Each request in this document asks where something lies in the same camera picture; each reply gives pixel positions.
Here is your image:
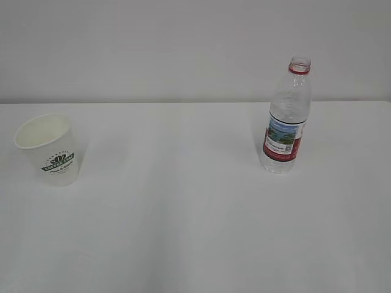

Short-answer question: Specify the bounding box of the clear plastic water bottle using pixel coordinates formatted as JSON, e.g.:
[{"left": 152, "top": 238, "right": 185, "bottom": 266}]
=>
[{"left": 259, "top": 57, "right": 312, "bottom": 174}]

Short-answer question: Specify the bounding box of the white paper coffee cup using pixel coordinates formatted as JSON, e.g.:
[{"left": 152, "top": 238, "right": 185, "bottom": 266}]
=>
[{"left": 14, "top": 114, "right": 79, "bottom": 187}]

